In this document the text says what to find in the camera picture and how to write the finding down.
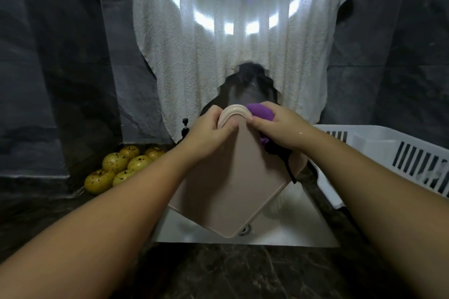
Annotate beige plastic tray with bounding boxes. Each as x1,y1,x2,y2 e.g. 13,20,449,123
167,104,310,239

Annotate person's right forearm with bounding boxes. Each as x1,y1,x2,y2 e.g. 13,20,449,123
302,130,449,299

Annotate white plastic basket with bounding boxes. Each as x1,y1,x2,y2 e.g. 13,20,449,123
309,124,449,211

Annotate person's left forearm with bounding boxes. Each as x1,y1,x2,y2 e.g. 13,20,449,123
0,148,197,299

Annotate white sink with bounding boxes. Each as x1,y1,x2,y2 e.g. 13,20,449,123
153,182,341,249

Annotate dark soap pump bottle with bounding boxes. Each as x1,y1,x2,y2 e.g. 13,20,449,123
180,117,192,141

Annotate person's left hand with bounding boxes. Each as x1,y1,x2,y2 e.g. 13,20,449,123
175,105,241,166

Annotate group of yellow apples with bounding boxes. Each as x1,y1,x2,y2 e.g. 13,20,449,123
83,144,168,196

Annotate white hanging towel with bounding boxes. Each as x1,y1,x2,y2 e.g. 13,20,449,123
132,0,360,143

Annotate person's right hand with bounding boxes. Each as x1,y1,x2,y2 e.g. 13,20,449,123
246,101,320,155

